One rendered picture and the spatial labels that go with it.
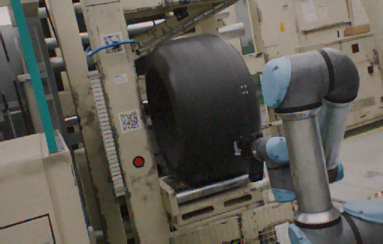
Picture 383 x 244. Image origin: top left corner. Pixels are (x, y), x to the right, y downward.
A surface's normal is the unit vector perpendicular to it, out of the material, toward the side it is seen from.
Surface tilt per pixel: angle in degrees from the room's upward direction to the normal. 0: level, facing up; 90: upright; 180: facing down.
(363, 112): 90
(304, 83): 91
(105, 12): 90
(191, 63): 51
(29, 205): 90
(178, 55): 42
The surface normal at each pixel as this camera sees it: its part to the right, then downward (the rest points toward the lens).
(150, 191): 0.31, 0.05
